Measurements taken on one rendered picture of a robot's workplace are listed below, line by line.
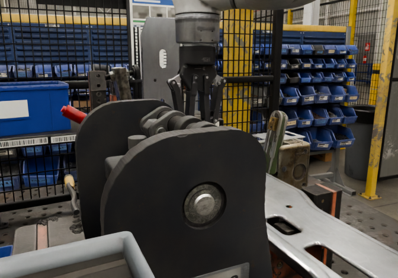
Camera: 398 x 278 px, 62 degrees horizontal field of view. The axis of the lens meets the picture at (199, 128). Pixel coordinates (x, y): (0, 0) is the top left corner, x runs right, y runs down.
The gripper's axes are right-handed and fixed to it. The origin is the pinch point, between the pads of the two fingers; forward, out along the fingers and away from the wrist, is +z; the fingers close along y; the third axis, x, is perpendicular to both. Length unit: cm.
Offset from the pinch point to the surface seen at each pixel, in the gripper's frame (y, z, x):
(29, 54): -36, -19, 180
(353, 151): 253, 76, 166
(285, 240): -2.4, 5.4, -32.7
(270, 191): 5.7, 5.4, -18.7
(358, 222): 61, 35, 6
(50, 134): -28.6, 2.5, 32.9
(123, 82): -15.8, -13.3, -1.8
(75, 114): -24.5, -8.0, -1.0
